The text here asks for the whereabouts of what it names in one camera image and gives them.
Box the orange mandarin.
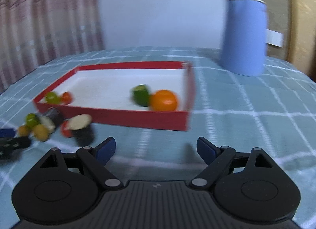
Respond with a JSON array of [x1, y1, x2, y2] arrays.
[[150, 89, 178, 112]]

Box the yellow-green round fruit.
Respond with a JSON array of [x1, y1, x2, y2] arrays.
[[33, 124, 50, 142]]

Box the small green lime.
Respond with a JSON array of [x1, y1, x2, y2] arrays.
[[25, 113, 40, 129]]

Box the gold mirror frame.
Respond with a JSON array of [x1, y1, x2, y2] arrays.
[[237, 0, 316, 81]]

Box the green lime in tray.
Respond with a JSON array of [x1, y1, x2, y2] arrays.
[[45, 91, 61, 105]]

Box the brown-yellow longan fruit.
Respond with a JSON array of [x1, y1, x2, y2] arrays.
[[17, 125, 31, 137]]

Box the blue electric kettle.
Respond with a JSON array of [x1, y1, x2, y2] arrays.
[[220, 0, 268, 77]]

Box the pink patterned curtain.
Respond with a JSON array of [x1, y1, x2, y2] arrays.
[[0, 0, 104, 91]]

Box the green cucumber chunk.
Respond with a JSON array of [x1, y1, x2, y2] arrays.
[[131, 85, 150, 106]]

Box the red cherry tomato in tray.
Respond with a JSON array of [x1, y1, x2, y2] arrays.
[[60, 91, 73, 105]]

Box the checked teal bedsheet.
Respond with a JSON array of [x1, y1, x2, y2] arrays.
[[1, 47, 315, 228]]

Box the white wall switch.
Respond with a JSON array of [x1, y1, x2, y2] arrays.
[[266, 29, 284, 48]]

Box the red cherry tomato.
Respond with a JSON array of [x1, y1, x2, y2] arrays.
[[60, 91, 73, 105], [60, 120, 73, 138]]

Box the red shallow box tray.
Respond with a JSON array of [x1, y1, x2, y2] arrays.
[[33, 61, 195, 131]]

